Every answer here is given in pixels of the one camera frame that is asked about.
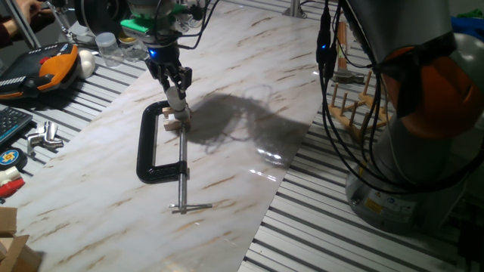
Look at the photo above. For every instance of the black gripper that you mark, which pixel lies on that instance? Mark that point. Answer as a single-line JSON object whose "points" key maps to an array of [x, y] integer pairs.
{"points": [[164, 58]]}

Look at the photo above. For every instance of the grey cylindrical peg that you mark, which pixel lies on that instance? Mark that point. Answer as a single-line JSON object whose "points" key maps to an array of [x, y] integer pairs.
{"points": [[174, 99]]}

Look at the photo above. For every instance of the person forearm dark sleeve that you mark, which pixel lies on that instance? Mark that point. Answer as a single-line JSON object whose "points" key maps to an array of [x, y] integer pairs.
{"points": [[7, 32]]}

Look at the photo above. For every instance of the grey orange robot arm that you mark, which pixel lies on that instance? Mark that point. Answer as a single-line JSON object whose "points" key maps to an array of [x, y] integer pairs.
{"points": [[416, 113]]}

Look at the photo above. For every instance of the person hand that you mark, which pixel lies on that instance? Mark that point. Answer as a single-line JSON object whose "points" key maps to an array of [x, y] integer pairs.
{"points": [[27, 7]]}

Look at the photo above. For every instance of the small wooden clamp block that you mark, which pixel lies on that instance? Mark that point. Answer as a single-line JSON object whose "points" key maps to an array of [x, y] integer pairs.
{"points": [[167, 112], [172, 125]]}

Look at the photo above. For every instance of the glass jar gold lid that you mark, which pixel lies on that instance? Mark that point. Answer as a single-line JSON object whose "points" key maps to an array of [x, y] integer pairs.
{"points": [[132, 51]]}

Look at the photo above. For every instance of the clear plastic jar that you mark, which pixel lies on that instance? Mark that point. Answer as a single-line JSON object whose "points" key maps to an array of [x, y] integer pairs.
{"points": [[109, 49]]}

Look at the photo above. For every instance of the black C-clamp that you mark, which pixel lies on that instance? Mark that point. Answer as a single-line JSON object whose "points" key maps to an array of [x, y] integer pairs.
{"points": [[145, 143]]}

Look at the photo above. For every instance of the white egg shaped object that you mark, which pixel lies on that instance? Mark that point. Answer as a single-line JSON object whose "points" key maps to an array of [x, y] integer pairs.
{"points": [[87, 63]]}

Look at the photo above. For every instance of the black filament spool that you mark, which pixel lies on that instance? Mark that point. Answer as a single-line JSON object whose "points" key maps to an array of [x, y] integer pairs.
{"points": [[94, 15]]}

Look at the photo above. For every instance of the orange black teach pendant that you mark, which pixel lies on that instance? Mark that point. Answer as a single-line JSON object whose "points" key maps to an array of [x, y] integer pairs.
{"points": [[53, 68]]}

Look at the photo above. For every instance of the thin metal stand leg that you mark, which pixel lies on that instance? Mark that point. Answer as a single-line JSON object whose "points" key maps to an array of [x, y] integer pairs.
{"points": [[62, 22]]}

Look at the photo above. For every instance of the silver pipe fitting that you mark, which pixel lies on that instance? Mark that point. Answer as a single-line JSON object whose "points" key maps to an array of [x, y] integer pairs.
{"points": [[43, 138]]}

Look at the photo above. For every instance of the thick metal stand leg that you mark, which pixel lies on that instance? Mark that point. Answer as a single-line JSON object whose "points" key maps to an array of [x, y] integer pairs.
{"points": [[22, 24]]}

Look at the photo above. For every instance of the black keyboard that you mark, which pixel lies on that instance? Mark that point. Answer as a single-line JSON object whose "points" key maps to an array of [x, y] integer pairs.
{"points": [[11, 122]]}

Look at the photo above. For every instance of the black round tape measure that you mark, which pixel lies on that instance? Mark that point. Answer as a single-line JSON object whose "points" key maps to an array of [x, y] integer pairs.
{"points": [[10, 158]]}

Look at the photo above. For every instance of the wooden peg rack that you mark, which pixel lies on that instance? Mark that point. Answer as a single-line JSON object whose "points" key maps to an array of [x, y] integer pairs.
{"points": [[357, 132]]}

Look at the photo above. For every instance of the open cardboard box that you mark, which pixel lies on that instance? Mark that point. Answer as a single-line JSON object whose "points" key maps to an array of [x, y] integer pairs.
{"points": [[15, 249]]}

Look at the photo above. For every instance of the blue bag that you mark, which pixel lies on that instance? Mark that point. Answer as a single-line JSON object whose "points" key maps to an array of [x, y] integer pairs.
{"points": [[469, 24]]}

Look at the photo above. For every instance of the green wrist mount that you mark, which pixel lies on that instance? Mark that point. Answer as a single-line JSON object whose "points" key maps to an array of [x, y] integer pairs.
{"points": [[134, 24]]}

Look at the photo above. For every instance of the aluminium frame post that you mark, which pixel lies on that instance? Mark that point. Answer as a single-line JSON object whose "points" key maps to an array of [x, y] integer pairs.
{"points": [[294, 7]]}

